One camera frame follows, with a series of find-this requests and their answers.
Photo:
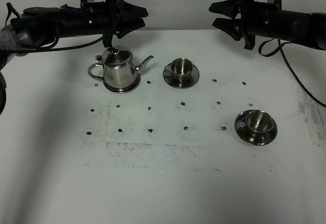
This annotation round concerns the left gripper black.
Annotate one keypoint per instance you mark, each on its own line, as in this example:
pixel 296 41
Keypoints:
pixel 106 16

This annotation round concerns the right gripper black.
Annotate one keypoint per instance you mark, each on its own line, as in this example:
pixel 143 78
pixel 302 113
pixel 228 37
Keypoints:
pixel 252 21

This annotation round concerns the stainless steel teapot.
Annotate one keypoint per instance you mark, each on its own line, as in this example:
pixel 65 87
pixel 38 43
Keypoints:
pixel 116 68

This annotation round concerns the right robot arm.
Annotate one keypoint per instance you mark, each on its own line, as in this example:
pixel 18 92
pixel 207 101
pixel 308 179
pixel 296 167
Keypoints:
pixel 306 29

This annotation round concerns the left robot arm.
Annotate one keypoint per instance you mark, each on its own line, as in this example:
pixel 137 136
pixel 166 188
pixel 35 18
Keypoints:
pixel 39 29

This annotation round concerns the teapot steel saucer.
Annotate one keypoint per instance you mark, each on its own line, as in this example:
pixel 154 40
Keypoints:
pixel 126 89

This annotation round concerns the far steel saucer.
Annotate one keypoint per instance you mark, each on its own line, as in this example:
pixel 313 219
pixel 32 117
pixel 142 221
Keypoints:
pixel 183 85

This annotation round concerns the far steel teacup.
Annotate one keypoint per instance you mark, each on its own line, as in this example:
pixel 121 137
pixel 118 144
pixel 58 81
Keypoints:
pixel 180 69

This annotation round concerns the steel teacup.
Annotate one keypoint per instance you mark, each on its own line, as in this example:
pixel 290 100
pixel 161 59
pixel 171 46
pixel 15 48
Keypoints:
pixel 255 122
pixel 180 69

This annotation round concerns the near steel teacup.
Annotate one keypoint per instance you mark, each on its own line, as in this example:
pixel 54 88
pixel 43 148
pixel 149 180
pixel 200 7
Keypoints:
pixel 255 122

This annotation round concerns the near steel saucer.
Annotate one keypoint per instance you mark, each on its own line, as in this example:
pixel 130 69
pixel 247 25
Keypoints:
pixel 257 140

